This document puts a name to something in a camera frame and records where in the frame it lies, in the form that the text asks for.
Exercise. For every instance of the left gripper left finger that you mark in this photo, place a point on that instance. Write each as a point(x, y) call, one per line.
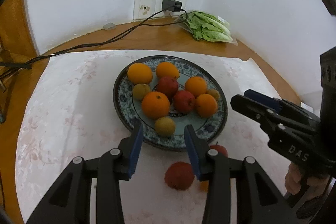
point(68, 199)

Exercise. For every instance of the blue white porcelain plate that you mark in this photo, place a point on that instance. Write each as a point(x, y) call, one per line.
point(130, 112)

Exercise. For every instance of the large orange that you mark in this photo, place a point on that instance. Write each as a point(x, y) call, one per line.
point(139, 73)

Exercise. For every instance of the white paper packet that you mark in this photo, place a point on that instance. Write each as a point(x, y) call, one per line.
point(306, 107)

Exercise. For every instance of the black phone tripod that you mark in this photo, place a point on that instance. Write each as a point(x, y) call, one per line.
point(5, 58)

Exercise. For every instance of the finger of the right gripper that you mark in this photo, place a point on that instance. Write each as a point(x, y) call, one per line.
point(282, 107)
point(274, 125)

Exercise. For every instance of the brown pear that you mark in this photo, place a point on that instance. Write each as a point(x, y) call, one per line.
point(165, 127)
point(140, 90)

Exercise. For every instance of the red apple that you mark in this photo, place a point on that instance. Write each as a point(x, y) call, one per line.
point(184, 101)
point(179, 176)
point(220, 149)
point(168, 86)

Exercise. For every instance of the person's right hand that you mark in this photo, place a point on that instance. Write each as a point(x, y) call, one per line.
point(294, 182)

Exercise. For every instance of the black power adapter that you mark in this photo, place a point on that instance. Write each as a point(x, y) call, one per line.
point(171, 5)

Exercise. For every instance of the brown pear hidden back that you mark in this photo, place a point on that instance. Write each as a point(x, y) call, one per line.
point(215, 94)

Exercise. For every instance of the bagged green lettuce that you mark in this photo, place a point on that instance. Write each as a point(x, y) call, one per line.
point(206, 27)

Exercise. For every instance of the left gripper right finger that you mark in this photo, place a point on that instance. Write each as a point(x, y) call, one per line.
point(258, 199)

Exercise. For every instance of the white wall socket plate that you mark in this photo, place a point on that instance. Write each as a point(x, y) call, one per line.
point(143, 9)

